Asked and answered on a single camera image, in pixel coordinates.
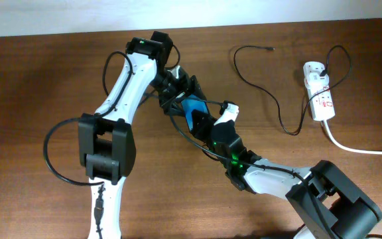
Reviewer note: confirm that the white USB charger plug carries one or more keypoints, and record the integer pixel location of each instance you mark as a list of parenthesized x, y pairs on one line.
[(313, 80)]

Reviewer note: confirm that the blue screen Samsung smartphone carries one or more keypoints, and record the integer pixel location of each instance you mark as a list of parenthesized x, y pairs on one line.
[(190, 104)]

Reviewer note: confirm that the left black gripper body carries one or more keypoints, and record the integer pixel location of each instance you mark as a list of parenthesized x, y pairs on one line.
[(170, 87)]

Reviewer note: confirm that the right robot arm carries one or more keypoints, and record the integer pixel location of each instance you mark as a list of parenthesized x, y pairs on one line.
[(329, 203)]

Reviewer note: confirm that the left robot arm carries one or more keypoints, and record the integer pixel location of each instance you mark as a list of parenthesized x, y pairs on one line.
[(106, 143)]

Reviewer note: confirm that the white power strip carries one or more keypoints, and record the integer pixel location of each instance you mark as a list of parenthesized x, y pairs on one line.
[(321, 104)]

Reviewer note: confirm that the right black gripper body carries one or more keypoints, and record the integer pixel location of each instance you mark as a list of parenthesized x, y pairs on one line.
[(211, 139)]

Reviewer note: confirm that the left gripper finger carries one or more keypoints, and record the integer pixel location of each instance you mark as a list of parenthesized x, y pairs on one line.
[(195, 88), (173, 108)]

